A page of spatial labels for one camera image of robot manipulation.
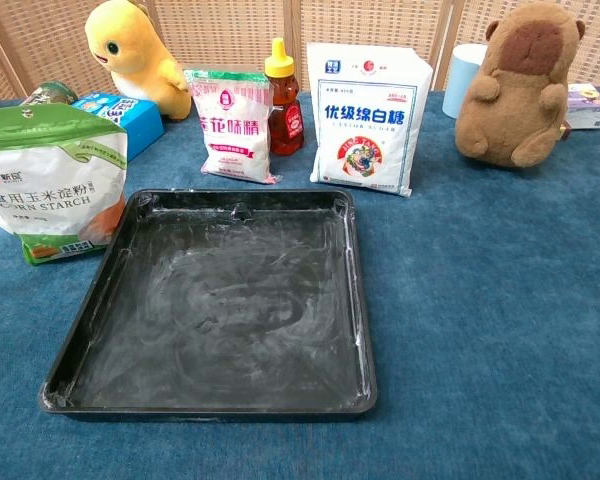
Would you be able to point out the green white corn starch bag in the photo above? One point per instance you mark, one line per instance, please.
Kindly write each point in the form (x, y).
(45, 175)

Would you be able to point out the black rectangular plastic tray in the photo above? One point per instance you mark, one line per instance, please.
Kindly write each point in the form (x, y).
(220, 310)

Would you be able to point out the pink white MSG bag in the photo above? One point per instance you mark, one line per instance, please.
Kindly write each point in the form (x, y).
(235, 135)

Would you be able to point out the white sugar bag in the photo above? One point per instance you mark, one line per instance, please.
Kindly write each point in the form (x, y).
(365, 125)

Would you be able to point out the bear-shaped honey bottle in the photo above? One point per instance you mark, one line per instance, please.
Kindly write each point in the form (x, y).
(286, 120)

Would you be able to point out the blue tablecloth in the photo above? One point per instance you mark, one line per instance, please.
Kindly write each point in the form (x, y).
(480, 300)

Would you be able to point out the blue cookie box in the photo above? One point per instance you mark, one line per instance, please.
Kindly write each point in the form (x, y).
(141, 126)

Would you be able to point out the woven rattan folding screen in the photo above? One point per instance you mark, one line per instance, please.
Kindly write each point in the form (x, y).
(230, 30)

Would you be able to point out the light blue cup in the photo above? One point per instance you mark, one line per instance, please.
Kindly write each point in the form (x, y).
(462, 80)

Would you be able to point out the yellow plush toy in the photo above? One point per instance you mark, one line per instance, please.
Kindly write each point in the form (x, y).
(135, 55)

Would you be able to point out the brown capybara plush toy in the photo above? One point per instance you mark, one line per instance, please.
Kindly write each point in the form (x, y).
(515, 100)

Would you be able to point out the brown yellow snack box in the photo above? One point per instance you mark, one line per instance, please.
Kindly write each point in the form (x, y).
(563, 131)

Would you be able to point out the dark tea drink bottle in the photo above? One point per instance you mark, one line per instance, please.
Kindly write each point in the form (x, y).
(50, 92)

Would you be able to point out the purple white small carton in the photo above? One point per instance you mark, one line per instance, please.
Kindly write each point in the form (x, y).
(587, 107)

